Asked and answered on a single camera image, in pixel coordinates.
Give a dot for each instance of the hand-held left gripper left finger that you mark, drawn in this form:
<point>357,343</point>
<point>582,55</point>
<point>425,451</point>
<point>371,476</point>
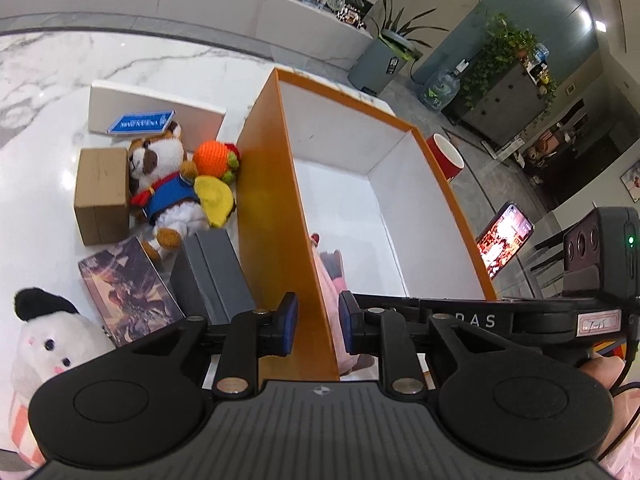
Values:
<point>289,324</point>

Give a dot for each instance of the framed picture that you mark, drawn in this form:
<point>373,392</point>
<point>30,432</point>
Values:
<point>632,182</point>

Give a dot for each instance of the grey box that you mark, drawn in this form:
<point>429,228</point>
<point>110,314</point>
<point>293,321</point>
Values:
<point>210,275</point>

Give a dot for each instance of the blue water jug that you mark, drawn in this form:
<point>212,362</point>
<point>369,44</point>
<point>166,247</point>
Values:
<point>440,89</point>

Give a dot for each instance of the blue card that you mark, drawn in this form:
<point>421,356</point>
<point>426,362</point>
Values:
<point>140,122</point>

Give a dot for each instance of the red cup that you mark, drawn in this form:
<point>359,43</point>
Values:
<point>445,157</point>

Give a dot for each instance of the green long-leaf plant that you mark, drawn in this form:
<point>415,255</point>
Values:
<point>395,17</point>

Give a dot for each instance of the orange crochet toy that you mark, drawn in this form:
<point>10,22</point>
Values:
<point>210,157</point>

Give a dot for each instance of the dark side table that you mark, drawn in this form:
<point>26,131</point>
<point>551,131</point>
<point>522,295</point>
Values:
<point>570,160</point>

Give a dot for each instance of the smartphone with lit screen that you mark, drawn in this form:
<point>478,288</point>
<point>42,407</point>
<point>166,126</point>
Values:
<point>502,240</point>

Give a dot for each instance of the pink plush toy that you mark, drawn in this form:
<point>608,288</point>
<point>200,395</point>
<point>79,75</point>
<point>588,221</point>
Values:
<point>332,282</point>

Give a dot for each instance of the raccoon plush toy blue shirt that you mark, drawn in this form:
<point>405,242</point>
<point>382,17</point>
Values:
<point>160,155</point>

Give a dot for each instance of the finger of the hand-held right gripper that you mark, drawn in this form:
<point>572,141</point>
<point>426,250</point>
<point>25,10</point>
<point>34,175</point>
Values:
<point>390,301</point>

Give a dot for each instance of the green ivy plant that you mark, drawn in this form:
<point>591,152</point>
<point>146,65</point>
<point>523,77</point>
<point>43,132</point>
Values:
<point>500,40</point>

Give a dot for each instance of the grey cabinet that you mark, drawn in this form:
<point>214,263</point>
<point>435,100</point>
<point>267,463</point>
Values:
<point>505,97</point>

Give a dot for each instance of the yellow crochet toy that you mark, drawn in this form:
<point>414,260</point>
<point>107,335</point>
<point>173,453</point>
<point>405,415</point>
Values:
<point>215,199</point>

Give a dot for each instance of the grey trash bin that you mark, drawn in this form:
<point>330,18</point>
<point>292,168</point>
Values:
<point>375,62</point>

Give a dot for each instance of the person's right hand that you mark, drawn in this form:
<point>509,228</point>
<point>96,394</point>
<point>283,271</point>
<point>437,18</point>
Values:
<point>602,371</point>

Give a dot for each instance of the flat white box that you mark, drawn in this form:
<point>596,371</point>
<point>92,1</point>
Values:
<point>150,100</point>

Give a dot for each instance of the brown cardboard box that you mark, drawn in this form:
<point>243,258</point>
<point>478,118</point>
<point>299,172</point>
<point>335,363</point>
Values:
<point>100,195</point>

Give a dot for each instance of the white plush toy black hat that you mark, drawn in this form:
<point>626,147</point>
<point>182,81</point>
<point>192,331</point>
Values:
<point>55,340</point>

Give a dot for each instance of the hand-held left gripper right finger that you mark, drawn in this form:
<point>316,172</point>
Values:
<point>348,324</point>

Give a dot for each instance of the large orange box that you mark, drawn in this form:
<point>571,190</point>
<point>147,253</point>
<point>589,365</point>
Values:
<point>270,185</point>

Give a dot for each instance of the dark art print box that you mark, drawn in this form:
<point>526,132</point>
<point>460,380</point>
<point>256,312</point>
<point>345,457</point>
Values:
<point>130,290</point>

